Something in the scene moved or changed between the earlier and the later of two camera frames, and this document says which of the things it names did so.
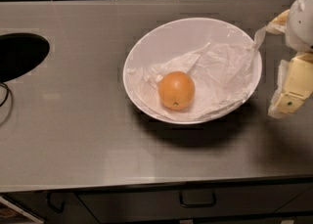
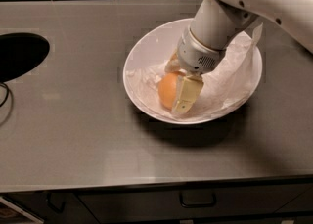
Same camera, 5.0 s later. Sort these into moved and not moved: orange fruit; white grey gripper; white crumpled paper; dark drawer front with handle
Moved: white grey gripper
Not moved: dark drawer front with handle; white crumpled paper; orange fruit
